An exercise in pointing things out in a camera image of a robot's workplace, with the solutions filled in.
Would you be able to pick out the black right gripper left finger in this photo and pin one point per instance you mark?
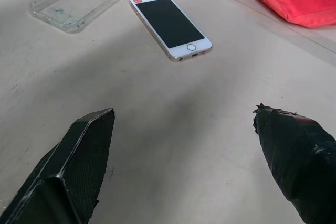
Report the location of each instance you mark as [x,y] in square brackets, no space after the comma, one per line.
[71,171]

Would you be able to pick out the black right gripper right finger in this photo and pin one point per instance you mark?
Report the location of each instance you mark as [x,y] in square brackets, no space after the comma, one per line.
[296,161]

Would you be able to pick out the clear plastic phone case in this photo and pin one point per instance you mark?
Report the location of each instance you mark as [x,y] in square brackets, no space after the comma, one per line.
[78,1]

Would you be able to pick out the white smartphone with black screen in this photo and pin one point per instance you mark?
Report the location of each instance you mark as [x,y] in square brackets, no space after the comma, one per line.
[170,22]

